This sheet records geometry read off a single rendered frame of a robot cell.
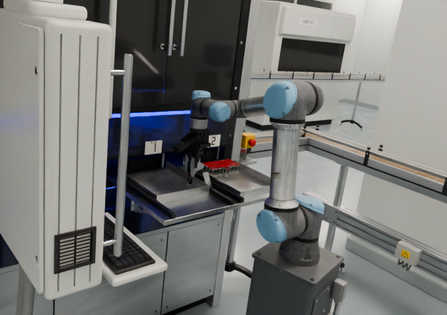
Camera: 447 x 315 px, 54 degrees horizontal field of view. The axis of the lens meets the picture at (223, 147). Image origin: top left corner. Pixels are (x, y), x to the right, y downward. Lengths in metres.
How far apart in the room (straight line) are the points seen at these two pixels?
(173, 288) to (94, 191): 1.26
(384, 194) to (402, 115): 0.58
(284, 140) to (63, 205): 0.69
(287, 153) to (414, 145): 1.86
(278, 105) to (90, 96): 0.57
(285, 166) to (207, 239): 1.05
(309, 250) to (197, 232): 0.84
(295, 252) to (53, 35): 1.06
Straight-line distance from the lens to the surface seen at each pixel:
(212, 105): 1.68
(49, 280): 1.31
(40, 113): 1.13
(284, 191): 1.44
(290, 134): 1.40
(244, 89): 2.20
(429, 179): 2.49
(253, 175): 2.14
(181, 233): 2.24
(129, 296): 2.26
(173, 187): 1.89
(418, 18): 3.20
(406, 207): 3.28
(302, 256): 1.62
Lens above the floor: 1.59
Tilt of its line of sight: 16 degrees down
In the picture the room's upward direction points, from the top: 7 degrees clockwise
